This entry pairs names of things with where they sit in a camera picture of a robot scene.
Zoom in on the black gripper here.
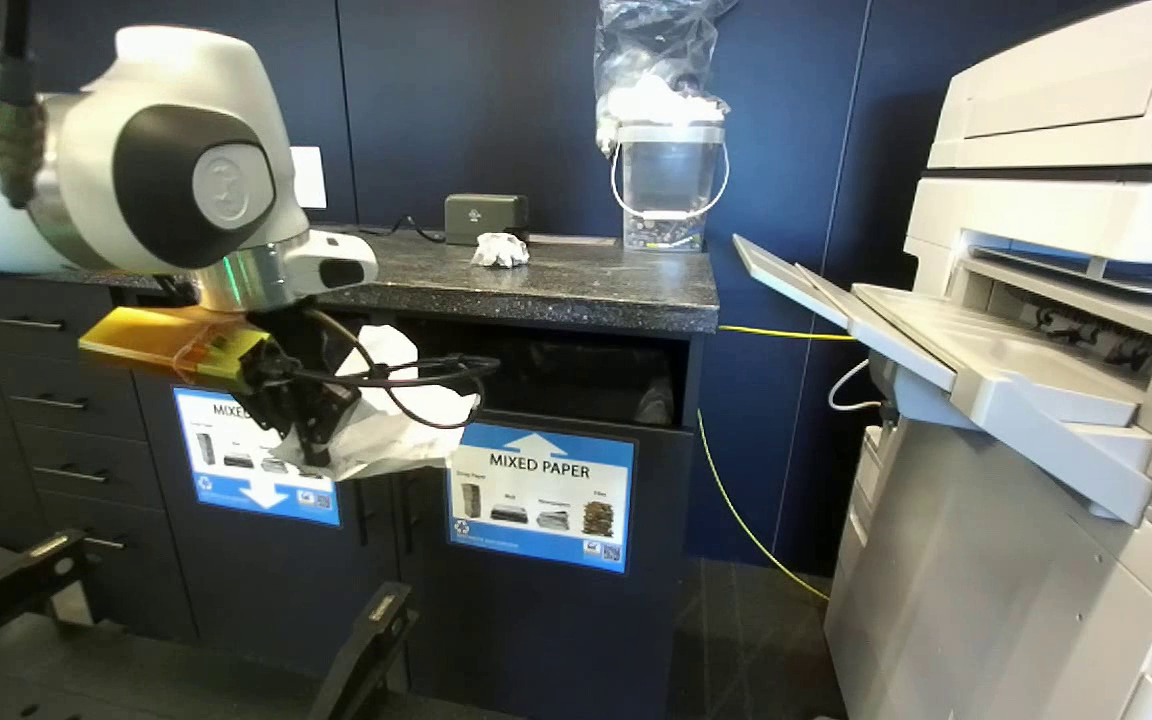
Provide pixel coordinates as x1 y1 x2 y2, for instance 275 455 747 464
248 308 365 468

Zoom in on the small white paper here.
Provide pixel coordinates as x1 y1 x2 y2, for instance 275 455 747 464
468 230 535 273

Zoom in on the mixed paper sign down arrow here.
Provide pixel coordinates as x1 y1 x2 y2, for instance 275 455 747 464
170 385 345 532

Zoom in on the black cabinet door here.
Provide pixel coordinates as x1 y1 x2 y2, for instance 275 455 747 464
130 373 399 673
380 398 699 720

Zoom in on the black cabinet drawer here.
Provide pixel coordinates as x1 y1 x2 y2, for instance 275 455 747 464
19 497 195 645
0 356 144 439
0 278 127 367
0 429 155 507

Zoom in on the large white outlet plate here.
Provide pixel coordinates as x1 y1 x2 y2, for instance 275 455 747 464
288 140 333 216

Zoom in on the black clamp bar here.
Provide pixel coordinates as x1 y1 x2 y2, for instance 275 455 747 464
0 526 114 659
309 580 421 720

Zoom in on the mixed paper sign up arrow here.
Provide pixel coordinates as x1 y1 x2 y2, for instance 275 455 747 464
445 418 638 580

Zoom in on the small grey box device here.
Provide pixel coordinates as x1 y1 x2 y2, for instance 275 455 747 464
438 190 532 251

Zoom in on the small tan card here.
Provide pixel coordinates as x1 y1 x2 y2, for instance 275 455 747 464
527 230 628 251

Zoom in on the clear plastic bucket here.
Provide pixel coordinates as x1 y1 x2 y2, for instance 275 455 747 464
602 118 734 257

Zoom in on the crumpled clear plastic bag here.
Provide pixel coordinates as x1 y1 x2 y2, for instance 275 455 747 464
588 0 741 152

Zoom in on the white office printer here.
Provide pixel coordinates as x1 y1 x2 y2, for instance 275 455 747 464
731 0 1152 720

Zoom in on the amber camera mount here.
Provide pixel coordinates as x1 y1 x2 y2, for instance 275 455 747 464
76 304 275 391

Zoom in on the black camera cable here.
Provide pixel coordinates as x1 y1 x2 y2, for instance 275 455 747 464
309 312 491 437

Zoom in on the black power cable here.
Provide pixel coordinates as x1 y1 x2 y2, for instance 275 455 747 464
382 210 453 250

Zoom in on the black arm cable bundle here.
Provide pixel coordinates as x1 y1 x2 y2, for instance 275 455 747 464
0 0 47 214

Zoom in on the yellow cable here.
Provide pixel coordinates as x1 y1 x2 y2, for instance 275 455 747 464
689 315 862 609

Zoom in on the white printer cable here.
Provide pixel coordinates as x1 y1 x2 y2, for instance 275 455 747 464
824 354 886 420

